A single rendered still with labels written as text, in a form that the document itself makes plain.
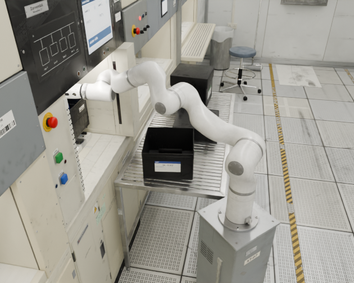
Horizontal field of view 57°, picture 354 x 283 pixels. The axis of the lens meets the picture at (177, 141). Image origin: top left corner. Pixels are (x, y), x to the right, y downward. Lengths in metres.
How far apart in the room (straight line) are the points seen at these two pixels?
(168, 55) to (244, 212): 2.08
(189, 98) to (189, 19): 3.32
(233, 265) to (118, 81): 0.98
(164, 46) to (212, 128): 1.98
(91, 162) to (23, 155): 0.76
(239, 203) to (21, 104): 0.95
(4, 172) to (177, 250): 1.64
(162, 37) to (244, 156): 2.13
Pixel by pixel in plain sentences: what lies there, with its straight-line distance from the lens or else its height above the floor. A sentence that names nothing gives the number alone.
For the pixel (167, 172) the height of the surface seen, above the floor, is 0.81.
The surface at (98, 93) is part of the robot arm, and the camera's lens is 1.68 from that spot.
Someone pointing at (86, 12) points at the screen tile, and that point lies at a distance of 1.45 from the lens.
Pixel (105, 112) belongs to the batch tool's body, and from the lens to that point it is 1.96.
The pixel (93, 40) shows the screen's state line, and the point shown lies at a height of 1.51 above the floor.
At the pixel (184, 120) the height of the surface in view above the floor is 0.86.
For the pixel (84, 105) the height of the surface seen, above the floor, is 1.09.
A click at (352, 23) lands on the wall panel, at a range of 6.05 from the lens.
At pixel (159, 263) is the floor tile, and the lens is 2.38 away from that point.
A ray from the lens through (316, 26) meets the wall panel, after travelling 5.94.
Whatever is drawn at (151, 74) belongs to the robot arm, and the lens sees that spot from 1.41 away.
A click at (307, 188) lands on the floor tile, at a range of 3.13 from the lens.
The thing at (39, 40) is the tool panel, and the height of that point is 1.62.
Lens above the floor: 1.90
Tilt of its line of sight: 33 degrees down
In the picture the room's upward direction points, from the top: straight up
